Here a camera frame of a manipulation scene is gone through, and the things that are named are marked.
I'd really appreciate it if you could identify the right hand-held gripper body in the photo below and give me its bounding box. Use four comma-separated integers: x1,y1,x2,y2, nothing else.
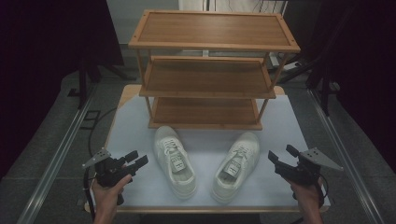
274,147,345,188

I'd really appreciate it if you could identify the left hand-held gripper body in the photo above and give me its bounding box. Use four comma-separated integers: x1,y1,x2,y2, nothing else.
81,147,138,189

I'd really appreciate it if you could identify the white lace-up sneaker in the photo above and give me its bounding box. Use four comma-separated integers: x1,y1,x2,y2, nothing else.
211,132,262,204
152,125,198,201

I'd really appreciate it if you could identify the three-tier wooden shoe rack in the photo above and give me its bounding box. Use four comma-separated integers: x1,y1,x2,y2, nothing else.
128,8,302,131

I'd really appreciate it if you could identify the person's right hand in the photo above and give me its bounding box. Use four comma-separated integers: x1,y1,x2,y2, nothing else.
288,178,325,213

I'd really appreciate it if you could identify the person's left hand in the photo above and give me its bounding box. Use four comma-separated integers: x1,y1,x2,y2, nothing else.
92,175,134,209

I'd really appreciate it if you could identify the white table mat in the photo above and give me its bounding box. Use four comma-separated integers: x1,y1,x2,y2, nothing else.
104,94,332,209

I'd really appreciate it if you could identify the black metal stand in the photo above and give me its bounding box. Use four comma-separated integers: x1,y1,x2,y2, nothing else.
66,59,138,110
276,54,341,117

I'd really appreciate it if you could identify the white power strip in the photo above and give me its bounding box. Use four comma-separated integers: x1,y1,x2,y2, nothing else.
269,52,302,71

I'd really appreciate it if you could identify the black curtain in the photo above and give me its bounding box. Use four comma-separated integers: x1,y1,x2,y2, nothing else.
306,0,396,175
0,0,125,181

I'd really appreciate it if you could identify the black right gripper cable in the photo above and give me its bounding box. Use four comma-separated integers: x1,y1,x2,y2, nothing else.
317,174,327,210

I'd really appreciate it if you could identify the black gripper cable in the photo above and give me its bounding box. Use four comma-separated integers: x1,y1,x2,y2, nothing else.
317,174,327,210
82,167,96,222

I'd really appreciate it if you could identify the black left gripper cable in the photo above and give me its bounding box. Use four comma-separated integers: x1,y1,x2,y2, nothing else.
82,167,96,222

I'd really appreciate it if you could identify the black floor cable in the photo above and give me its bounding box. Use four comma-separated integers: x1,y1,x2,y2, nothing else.
88,106,118,157

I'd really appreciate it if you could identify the metal floor rail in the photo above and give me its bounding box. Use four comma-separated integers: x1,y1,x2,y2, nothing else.
17,90,98,224
306,88,386,224

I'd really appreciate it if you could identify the black floor bracket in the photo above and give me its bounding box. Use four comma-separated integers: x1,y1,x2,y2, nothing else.
79,109,102,131

